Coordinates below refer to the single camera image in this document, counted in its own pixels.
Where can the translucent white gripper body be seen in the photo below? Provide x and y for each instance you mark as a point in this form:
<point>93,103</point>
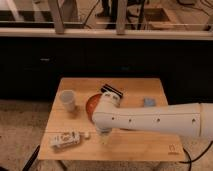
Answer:
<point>104,136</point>

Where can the white bottle with label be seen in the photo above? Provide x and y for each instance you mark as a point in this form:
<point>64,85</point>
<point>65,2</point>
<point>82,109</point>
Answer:
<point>61,140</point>

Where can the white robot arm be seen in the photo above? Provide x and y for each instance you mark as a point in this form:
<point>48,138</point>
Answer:
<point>192,120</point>

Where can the orange ceramic bowl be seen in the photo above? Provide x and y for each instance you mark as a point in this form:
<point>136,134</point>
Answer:
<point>91,105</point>

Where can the wooden table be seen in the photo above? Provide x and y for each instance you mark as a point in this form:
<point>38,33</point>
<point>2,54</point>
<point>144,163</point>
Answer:
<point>121,145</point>

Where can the blue sponge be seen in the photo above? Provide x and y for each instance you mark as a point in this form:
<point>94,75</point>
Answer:
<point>149,102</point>

